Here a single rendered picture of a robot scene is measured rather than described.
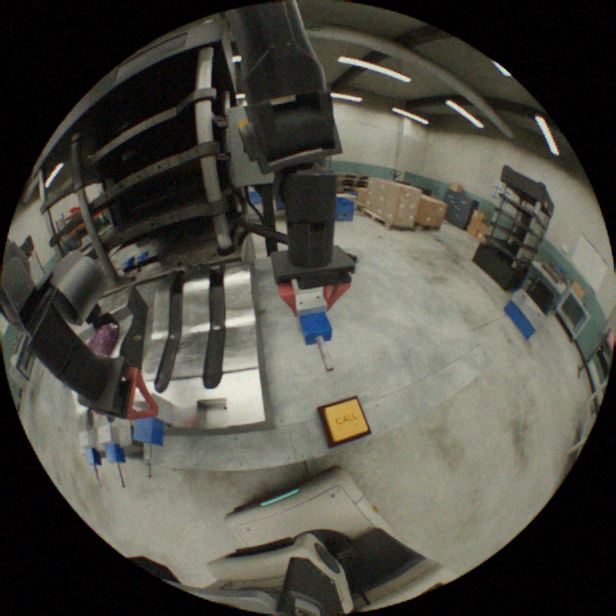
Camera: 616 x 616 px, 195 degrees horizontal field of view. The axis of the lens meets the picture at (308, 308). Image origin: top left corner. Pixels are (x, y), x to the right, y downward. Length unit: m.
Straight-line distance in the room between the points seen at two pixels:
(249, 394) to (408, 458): 1.14
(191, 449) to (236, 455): 0.10
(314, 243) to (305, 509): 0.91
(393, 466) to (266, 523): 0.75
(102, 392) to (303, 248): 0.28
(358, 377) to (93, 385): 0.43
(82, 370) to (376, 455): 1.23
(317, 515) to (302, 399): 0.66
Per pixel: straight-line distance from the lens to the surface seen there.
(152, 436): 0.31
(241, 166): 0.93
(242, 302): 0.40
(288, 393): 0.38
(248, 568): 0.46
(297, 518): 0.93
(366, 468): 1.21
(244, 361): 0.32
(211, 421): 0.34
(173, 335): 0.45
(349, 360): 0.42
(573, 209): 6.46
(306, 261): 0.21
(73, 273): 0.26
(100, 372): 0.25
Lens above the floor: 1.16
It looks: 45 degrees down
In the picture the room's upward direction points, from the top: straight up
